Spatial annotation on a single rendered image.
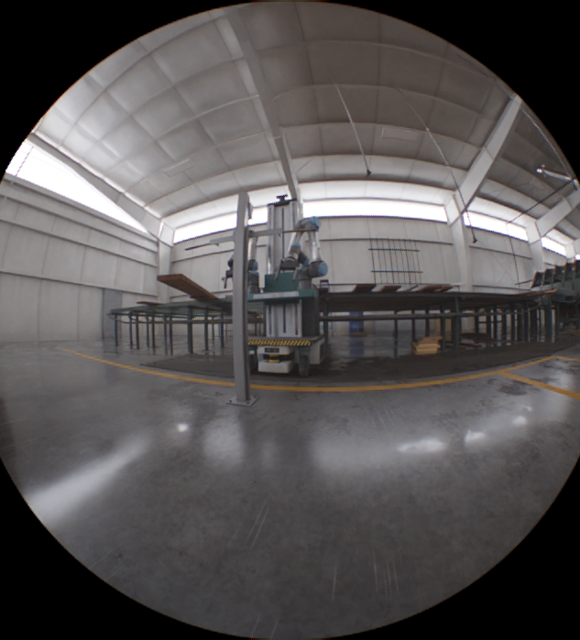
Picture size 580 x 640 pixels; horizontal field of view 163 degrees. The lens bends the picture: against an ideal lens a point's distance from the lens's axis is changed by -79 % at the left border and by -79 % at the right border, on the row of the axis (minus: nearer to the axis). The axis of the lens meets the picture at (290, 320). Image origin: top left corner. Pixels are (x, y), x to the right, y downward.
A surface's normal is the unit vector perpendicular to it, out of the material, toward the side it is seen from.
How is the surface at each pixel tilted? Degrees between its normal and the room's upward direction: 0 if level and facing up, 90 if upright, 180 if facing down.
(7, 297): 87
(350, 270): 91
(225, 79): 174
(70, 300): 87
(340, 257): 87
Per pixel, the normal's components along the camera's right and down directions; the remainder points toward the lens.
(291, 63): -0.03, 0.99
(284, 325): -0.28, -0.02
